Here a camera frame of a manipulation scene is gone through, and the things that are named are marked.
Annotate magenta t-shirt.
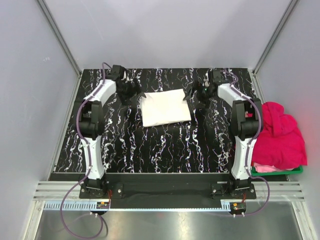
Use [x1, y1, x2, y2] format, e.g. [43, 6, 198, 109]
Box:
[252, 101, 308, 171]

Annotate aluminium rail frame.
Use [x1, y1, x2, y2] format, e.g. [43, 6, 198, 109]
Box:
[33, 181, 304, 212]

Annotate white Coca-Cola t-shirt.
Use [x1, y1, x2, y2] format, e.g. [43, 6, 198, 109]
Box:
[140, 88, 192, 128]

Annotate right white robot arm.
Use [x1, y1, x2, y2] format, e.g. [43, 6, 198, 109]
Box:
[183, 69, 263, 199]

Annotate small circuit board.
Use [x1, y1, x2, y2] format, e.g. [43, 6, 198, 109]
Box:
[232, 202, 247, 211]
[96, 201, 110, 209]

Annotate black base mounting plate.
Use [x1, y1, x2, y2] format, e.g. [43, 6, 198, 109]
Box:
[79, 173, 257, 211]

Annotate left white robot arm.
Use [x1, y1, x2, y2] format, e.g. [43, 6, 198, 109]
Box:
[75, 65, 146, 198]

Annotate corner aluminium post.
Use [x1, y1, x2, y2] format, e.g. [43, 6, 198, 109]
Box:
[252, 0, 300, 76]
[35, 0, 82, 77]

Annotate left small circuit board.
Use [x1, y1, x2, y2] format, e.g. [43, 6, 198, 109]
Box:
[96, 201, 110, 209]

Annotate left corner aluminium post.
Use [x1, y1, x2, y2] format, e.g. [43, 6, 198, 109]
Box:
[35, 0, 82, 77]

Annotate right small circuit board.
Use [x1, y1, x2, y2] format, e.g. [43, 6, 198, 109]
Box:
[232, 202, 247, 211]

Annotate right corner aluminium post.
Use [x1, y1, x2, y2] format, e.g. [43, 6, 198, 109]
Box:
[252, 0, 300, 76]

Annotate green plastic basket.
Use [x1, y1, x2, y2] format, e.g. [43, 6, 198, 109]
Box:
[251, 166, 303, 177]

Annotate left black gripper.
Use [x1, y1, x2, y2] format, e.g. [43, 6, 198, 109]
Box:
[117, 77, 146, 106]

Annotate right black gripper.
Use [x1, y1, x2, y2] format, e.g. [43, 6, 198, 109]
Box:
[183, 80, 215, 110]

